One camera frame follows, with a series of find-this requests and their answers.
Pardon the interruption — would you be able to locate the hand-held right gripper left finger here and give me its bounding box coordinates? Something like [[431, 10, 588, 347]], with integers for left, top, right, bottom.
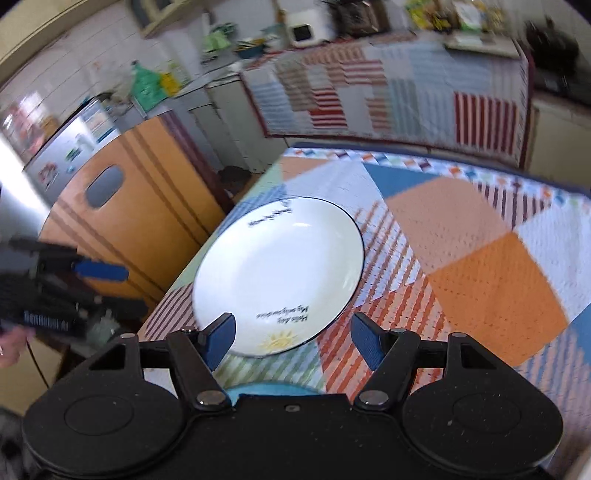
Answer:
[[88, 313, 237, 411]]

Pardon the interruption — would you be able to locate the wooden chair back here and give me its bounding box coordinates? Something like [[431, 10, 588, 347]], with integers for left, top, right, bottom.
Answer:
[[39, 111, 232, 305]]

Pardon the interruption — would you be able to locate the green cloth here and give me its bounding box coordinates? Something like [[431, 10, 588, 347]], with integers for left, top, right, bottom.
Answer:
[[203, 25, 232, 51]]

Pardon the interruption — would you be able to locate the thin black cable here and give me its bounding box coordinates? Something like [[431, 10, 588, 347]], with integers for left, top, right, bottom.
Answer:
[[25, 337, 49, 389]]

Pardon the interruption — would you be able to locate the green plastic bag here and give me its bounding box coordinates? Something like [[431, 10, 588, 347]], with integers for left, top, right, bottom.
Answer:
[[131, 62, 167, 112]]

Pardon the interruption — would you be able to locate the black wok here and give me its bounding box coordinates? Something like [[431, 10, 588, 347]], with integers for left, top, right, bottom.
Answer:
[[526, 18, 580, 61]]

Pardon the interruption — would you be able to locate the black gas stove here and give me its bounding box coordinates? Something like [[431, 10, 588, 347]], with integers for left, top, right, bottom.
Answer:
[[531, 58, 591, 95]]

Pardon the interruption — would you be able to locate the patchwork counter cloth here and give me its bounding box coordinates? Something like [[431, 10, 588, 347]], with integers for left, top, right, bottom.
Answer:
[[242, 32, 532, 169]]

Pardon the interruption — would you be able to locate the white kitchen appliance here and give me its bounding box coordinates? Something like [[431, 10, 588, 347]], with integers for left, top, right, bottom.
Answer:
[[286, 9, 328, 47]]

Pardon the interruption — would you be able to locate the white plate with sun print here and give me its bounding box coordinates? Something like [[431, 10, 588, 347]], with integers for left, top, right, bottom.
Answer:
[[192, 196, 365, 358]]

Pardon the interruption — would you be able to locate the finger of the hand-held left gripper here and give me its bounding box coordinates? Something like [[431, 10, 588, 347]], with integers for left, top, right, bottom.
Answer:
[[34, 247, 129, 283], [69, 291, 149, 324]]

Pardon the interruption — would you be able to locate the row of seasoning packets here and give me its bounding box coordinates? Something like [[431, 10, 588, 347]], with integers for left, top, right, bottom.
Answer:
[[406, 0, 502, 31]]

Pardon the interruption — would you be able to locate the patchwork tablecloth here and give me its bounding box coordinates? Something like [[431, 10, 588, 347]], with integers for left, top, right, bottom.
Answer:
[[136, 147, 591, 407]]

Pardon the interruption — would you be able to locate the white sink cabinet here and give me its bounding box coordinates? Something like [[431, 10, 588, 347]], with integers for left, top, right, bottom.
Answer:
[[185, 78, 273, 174]]

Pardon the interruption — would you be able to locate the person's left hand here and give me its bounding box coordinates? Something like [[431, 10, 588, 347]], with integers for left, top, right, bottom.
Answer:
[[0, 330, 25, 368]]

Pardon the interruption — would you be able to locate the blue basin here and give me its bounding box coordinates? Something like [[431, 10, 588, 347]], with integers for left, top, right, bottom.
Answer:
[[235, 39, 266, 58]]

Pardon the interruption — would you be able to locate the light blue round object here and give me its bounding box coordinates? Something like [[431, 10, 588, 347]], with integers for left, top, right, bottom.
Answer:
[[228, 382, 324, 398]]

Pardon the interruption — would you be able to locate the pale cutting board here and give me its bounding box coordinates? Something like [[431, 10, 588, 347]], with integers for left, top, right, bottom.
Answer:
[[445, 34, 520, 58]]

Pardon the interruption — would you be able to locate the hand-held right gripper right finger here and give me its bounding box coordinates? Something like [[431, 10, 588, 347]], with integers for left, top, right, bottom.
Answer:
[[351, 311, 502, 411]]

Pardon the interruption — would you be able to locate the silver refrigerator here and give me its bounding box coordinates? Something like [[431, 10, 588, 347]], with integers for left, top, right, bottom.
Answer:
[[21, 95, 123, 204]]

